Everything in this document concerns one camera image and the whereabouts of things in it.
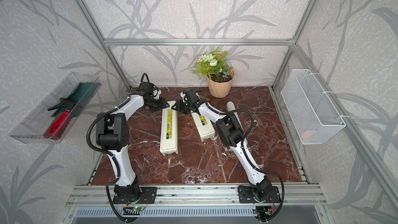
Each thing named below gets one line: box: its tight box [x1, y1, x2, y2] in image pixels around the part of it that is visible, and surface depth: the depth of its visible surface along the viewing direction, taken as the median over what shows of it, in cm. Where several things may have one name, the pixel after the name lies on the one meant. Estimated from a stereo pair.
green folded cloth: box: [51, 82, 102, 118], surface depth 68 cm
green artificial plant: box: [192, 46, 233, 82], surface depth 98 cm
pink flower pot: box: [206, 68, 236, 98], surface depth 107 cm
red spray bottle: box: [43, 98, 76, 140], surface depth 61 cm
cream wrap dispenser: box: [190, 112, 216, 143], surface depth 92 cm
